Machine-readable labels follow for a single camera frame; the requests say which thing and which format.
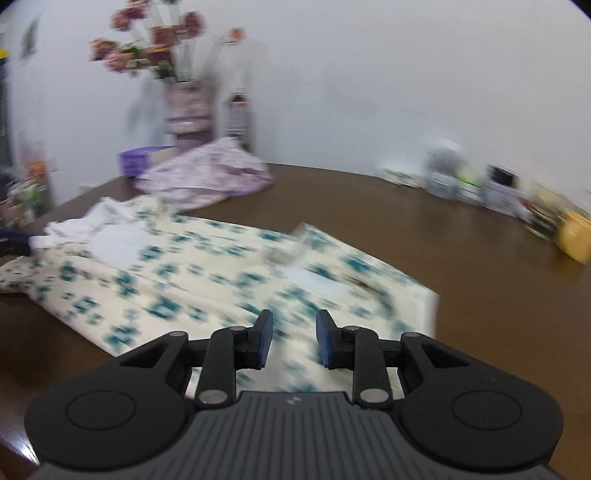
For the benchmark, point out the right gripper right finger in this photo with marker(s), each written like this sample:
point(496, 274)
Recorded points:
point(361, 351)

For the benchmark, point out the cream green floral dress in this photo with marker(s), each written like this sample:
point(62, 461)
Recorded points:
point(128, 272)

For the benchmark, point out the purple tissue pack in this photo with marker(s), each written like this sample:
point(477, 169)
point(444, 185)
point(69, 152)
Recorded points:
point(135, 161)

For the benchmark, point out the white astronaut figurine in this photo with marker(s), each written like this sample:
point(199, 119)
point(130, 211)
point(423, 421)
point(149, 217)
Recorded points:
point(441, 173)

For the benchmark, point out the pink purple vase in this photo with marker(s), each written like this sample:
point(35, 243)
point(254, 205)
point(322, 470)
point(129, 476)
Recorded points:
point(189, 112)

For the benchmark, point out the black charger block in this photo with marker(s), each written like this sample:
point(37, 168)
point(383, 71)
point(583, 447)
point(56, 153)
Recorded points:
point(502, 176)

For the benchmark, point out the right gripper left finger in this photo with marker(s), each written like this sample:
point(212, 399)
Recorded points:
point(226, 352)

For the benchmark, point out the pink floral garment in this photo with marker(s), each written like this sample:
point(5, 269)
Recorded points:
point(206, 175)

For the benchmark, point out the white tin box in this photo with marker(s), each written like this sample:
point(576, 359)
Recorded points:
point(501, 199)

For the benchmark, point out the green white small boxes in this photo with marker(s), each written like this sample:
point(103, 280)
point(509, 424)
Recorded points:
point(469, 187)

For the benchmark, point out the plastic drink bottle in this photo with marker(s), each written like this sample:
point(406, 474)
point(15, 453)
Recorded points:
point(237, 119)

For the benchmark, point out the glass cup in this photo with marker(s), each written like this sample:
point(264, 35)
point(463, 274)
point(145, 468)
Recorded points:
point(546, 208)

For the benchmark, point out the grey metal shelf unit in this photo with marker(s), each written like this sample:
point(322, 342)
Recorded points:
point(5, 155)

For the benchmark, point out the yellow mug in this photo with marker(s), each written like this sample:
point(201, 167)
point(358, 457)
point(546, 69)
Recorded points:
point(573, 237)

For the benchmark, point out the white power strip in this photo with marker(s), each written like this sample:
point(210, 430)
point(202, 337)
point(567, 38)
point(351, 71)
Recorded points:
point(401, 178)

